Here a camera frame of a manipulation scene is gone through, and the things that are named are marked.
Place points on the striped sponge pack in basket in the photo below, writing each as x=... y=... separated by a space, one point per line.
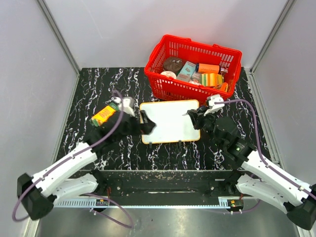
x=211 y=79

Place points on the white board yellow frame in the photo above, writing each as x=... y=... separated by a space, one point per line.
x=172 y=124

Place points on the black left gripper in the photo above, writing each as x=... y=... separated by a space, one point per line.
x=146 y=128

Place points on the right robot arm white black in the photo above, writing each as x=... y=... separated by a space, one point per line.
x=295 y=198

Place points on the red plastic shopping basket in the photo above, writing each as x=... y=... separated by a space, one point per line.
x=170 y=89

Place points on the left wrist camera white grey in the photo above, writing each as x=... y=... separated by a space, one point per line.
x=126 y=104

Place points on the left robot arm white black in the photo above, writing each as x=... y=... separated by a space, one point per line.
x=39 y=193

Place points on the pink white round item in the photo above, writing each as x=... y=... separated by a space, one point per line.
x=169 y=74

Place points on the wrist camera white grey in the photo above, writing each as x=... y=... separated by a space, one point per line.
x=214 y=103
x=126 y=104

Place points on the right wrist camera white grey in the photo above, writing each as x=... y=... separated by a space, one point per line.
x=214 y=103

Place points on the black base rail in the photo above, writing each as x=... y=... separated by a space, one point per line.
x=148 y=188

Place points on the orange green sponge pack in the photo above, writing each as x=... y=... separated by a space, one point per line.
x=102 y=116

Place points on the brown round chocolate item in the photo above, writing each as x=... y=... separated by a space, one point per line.
x=173 y=64

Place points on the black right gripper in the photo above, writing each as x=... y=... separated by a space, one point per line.
x=197 y=115

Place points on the teal white small box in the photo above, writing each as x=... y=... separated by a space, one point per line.
x=186 y=72

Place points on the orange bottle blue cap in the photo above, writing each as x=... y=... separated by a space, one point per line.
x=207 y=68

